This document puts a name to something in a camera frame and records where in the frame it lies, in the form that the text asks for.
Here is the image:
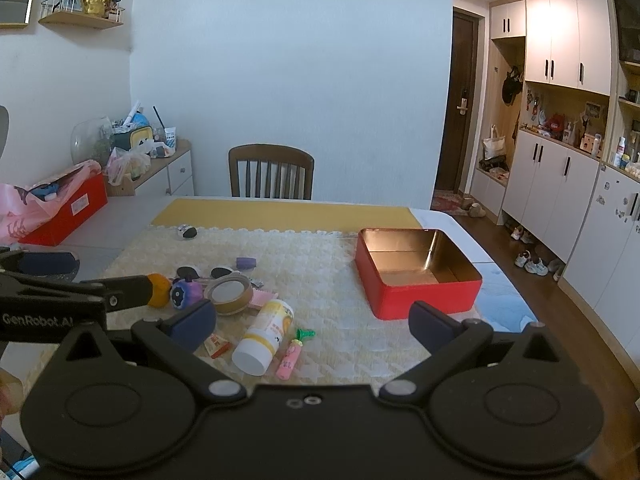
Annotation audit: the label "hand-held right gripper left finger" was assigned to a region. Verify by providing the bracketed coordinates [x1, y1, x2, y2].
[60, 300, 248, 403]

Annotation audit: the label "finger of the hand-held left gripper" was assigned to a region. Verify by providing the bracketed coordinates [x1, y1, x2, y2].
[75, 274, 154, 311]
[0, 246, 81, 283]

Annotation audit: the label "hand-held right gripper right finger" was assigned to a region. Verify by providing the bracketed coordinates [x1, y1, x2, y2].
[380, 301, 566, 403]

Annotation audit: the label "purple plush toy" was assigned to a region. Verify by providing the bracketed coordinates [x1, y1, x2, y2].
[170, 280, 206, 311]

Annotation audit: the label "orange ball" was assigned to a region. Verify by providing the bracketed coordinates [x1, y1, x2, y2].
[147, 272, 172, 309]

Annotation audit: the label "small red packet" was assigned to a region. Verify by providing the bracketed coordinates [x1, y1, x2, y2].
[202, 332, 232, 359]

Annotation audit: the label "red tin box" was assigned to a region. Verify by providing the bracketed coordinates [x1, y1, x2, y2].
[355, 228, 483, 321]

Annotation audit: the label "white frame sunglasses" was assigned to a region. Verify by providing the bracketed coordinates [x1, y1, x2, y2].
[175, 265, 243, 283]

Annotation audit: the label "white bottle yellow label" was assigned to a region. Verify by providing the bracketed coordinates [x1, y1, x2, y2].
[231, 298, 296, 377]

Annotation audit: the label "pink tube green cap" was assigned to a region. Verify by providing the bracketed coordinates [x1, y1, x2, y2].
[275, 328, 317, 381]

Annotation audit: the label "pink plastic bag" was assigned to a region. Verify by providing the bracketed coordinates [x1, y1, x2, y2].
[0, 160, 103, 246]

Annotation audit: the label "red storage box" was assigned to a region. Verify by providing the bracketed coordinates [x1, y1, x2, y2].
[17, 172, 109, 247]

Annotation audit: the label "pink sticky note pad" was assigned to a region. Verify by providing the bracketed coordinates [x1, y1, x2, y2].
[248, 288, 279, 313]

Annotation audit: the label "pale blue table mat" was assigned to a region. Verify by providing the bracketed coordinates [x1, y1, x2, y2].
[470, 260, 538, 333]

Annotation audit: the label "cream quilted table mat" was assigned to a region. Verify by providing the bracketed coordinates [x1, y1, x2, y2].
[22, 225, 481, 396]

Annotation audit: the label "clear plastic bag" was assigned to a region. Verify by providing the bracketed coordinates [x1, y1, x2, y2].
[105, 147, 153, 186]

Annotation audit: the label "patterned door rug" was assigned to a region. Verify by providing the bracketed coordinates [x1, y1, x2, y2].
[431, 190, 473, 216]

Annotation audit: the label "white drawer cabinet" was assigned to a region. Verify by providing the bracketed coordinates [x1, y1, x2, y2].
[107, 139, 196, 198]

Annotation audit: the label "clear glass bowl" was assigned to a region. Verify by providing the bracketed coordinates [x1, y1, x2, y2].
[70, 116, 116, 166]

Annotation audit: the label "grey chair back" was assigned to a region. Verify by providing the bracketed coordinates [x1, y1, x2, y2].
[0, 105, 11, 161]

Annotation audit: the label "yellow table cloth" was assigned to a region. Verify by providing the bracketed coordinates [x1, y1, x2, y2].
[151, 198, 423, 233]

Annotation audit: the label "green yellow box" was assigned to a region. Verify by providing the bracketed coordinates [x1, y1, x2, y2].
[112, 127, 154, 153]

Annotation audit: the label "brown wooden chair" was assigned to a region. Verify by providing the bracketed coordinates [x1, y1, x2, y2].
[228, 144, 316, 201]

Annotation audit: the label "white wardrobe cabinet unit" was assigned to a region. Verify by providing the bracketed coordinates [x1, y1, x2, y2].
[470, 0, 640, 361]

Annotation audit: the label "white tote bag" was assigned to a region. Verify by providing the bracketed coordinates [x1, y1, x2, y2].
[482, 125, 508, 159]

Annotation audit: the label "dark brown door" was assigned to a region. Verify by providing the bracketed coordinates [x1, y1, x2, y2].
[432, 6, 486, 196]

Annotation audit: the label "black hanging bag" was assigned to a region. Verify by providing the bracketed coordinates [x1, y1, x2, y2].
[501, 66, 523, 106]

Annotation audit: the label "wooden wall shelf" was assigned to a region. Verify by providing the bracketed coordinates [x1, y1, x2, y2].
[37, 0, 126, 31]

